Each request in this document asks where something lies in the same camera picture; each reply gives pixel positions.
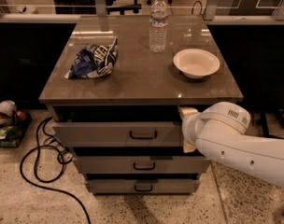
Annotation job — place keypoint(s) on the grey top drawer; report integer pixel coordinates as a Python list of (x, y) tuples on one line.
[(120, 128)]

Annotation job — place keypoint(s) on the blue white chip bag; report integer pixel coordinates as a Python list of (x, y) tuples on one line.
[(94, 61)]

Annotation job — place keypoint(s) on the grey drawer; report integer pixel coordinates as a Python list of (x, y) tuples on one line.
[(138, 160), (142, 183), (120, 128)]

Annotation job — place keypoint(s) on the white bowl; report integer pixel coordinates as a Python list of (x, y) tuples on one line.
[(196, 63)]

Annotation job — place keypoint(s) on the grey bottom drawer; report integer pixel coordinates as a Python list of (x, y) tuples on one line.
[(142, 183)]

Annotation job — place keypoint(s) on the grey drawer cabinet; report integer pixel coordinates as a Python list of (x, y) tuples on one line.
[(141, 79)]

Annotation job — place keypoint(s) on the black stand with wheel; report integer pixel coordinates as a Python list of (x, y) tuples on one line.
[(272, 124)]

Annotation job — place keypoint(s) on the clear plastic water bottle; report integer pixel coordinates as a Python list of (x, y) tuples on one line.
[(158, 21)]

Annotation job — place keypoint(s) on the foam gripper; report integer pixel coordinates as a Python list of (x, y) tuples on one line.
[(189, 129)]

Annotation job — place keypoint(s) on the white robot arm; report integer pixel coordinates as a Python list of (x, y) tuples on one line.
[(219, 133)]

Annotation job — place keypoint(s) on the grey middle drawer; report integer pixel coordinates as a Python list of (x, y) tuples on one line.
[(138, 160)]

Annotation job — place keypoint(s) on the pile of toys on mat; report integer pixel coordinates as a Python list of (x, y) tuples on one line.
[(13, 124)]

